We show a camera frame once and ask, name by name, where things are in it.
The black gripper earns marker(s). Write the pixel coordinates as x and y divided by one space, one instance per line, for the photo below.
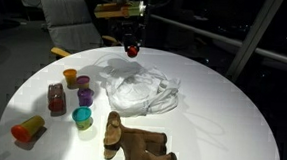
131 27

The pink lid dough tub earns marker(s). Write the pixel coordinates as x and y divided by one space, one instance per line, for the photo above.
83 81

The yellow-orange lid dough tub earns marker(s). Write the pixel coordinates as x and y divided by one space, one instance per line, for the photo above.
70 77

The all purple dough tub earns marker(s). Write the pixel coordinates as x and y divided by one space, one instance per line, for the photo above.
85 97

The teal lid dough tub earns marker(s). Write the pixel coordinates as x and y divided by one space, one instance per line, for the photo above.
81 117

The red lid spice jar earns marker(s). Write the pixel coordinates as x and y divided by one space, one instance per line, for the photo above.
57 98

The brown plush toy animal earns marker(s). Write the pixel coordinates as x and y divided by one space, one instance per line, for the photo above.
136 143

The orange-red lid yellow dough tub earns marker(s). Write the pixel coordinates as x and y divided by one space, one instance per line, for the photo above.
28 129

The white plastic bag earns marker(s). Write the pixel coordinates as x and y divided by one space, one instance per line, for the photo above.
133 89

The wooden chair armrest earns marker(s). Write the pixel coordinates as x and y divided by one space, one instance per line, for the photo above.
61 52
112 39

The grey upholstered chair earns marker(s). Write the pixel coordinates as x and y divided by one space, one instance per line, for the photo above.
67 22

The slanted grey window beam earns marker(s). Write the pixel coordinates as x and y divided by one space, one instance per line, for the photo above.
253 36

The horizontal metal window rail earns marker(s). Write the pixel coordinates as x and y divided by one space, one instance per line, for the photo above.
236 40

